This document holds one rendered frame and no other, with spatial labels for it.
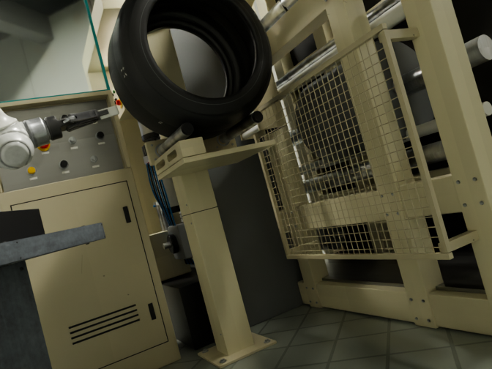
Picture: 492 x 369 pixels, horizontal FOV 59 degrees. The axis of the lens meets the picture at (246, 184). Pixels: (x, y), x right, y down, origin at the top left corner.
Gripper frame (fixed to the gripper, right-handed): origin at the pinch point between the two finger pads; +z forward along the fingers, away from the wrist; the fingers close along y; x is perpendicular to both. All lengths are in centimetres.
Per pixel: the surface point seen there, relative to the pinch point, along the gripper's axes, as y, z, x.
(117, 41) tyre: -7.6, 10.3, -20.2
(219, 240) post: 26, 30, 59
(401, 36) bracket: -59, 75, 17
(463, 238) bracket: -59, 68, 79
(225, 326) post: 26, 18, 93
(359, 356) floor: -25, 41, 109
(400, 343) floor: -29, 56, 111
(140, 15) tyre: -12.7, 19.4, -25.2
